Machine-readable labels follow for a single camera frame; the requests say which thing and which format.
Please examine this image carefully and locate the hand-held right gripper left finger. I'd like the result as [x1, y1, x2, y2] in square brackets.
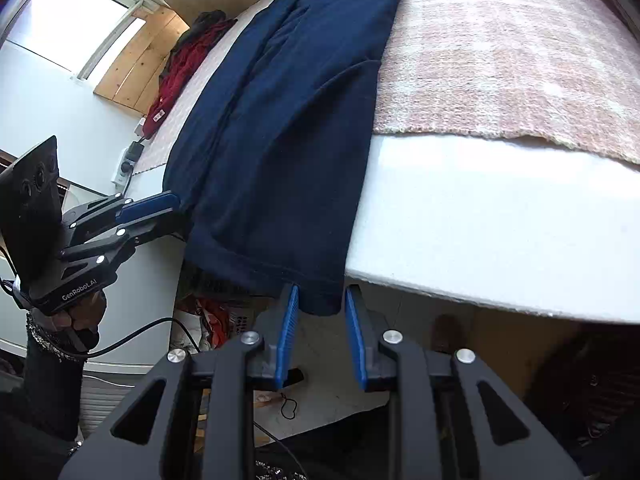
[59, 284, 301, 480]

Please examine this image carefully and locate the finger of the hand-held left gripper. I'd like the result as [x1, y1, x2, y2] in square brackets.
[61, 189, 183, 234]
[59, 216, 194, 282]

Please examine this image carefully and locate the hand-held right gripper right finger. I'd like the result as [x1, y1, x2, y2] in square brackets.
[345, 284, 586, 480]

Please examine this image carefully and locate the navy blue garment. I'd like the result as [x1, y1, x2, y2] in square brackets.
[162, 0, 413, 317]

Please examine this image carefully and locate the person's left hand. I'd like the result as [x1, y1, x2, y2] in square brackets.
[47, 290, 108, 353]

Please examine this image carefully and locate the white power strip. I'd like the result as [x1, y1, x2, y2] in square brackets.
[112, 152, 141, 191]

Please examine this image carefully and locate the red plastic bag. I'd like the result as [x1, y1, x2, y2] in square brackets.
[197, 297, 237, 349]

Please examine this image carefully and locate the red garment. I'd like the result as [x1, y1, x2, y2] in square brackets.
[145, 17, 238, 137]

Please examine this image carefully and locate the brown cardboard box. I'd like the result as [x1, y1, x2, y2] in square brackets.
[470, 307, 583, 403]

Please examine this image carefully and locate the pine wood board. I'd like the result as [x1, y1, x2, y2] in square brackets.
[94, 7, 192, 113]

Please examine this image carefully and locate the white mattress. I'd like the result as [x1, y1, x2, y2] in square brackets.
[342, 132, 640, 326]

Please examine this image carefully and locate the dark grey garment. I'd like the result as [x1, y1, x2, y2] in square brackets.
[170, 10, 227, 56]

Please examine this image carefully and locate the pink plaid blanket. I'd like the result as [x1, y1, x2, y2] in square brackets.
[132, 0, 640, 166]

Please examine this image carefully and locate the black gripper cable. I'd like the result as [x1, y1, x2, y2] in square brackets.
[85, 316, 203, 361]

